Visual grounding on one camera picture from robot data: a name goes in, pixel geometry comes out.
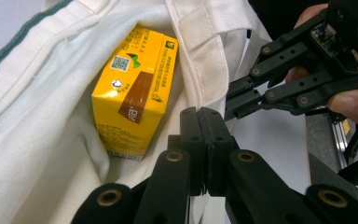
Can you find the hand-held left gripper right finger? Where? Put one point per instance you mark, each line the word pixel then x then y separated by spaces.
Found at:
pixel 217 146

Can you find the white patterned tote bag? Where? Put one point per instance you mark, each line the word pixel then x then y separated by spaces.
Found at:
pixel 28 124

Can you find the yellow drink carton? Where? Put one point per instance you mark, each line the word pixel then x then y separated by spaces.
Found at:
pixel 130 93

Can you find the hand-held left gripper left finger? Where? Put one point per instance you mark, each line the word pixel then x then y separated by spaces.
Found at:
pixel 195 149

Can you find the metal floor rail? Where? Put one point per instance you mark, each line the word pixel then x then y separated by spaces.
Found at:
pixel 341 143

